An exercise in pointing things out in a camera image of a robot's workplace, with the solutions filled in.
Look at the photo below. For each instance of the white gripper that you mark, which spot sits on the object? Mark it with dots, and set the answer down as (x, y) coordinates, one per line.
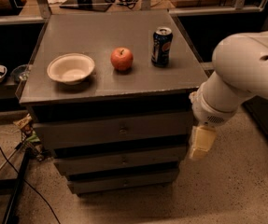
(205, 111)

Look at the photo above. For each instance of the grey top drawer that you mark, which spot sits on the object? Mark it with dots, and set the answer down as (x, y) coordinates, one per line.
(85, 133)

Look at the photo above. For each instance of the grey drawer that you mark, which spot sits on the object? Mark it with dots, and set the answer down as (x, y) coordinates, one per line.
(85, 133)
(123, 181)
(127, 159)

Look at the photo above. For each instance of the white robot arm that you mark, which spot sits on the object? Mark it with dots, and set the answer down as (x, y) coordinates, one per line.
(240, 64)

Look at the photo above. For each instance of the grey drawer cabinet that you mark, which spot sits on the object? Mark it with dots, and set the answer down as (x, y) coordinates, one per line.
(143, 89)

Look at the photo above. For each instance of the grey middle drawer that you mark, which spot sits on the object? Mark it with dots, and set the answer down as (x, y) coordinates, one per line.
(127, 159)

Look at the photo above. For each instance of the grey bottom drawer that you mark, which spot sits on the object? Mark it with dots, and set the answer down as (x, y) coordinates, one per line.
(123, 181)

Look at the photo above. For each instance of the grey side shelf beam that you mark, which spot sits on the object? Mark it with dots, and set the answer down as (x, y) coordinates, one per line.
(207, 66)

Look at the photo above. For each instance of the blue pepsi can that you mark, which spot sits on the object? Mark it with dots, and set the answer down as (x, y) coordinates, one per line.
(162, 40)

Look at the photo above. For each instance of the red apple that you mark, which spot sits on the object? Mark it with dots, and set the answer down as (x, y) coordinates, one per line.
(121, 58)

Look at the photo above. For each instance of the white paper bowl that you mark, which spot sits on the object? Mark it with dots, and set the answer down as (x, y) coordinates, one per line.
(70, 69)

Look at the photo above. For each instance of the snack bag on floor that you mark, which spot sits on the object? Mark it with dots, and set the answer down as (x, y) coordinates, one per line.
(29, 138)

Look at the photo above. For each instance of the black monitor stand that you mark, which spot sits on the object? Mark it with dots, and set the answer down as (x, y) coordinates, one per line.
(88, 5)

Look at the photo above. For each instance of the clear glass bowl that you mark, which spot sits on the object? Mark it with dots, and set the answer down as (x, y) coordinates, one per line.
(20, 73)

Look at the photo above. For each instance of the black stand leg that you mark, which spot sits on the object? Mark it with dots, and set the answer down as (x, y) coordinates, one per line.
(10, 214)

